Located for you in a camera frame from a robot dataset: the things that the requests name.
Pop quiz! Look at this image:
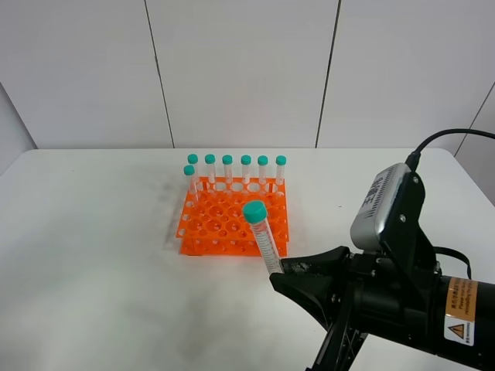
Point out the teal capped test tube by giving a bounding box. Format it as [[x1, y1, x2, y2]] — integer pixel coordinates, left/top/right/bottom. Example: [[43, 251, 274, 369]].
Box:
[[242, 200, 283, 274]]

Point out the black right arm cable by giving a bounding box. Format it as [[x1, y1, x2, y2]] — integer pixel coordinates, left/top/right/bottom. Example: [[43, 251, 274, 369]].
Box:
[[405, 128, 495, 171]]

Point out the back row tube far left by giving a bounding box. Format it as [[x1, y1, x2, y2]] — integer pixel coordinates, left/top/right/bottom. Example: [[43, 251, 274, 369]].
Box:
[[187, 153, 200, 185]]

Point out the second row tube left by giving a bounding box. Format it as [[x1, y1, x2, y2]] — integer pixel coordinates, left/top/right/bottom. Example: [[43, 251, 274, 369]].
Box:
[[183, 165, 198, 204]]

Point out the back row tube far right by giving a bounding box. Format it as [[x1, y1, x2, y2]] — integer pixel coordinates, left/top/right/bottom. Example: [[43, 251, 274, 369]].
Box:
[[275, 155, 287, 186]]

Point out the orange test tube rack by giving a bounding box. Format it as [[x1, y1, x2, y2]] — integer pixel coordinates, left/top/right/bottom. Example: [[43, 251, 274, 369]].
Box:
[[176, 176, 289, 257]]

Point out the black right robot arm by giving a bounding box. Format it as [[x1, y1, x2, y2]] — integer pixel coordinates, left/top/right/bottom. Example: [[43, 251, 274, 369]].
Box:
[[270, 247, 494, 370]]

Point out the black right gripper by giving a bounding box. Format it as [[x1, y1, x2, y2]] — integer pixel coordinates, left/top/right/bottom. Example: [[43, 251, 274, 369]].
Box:
[[269, 246, 442, 370]]

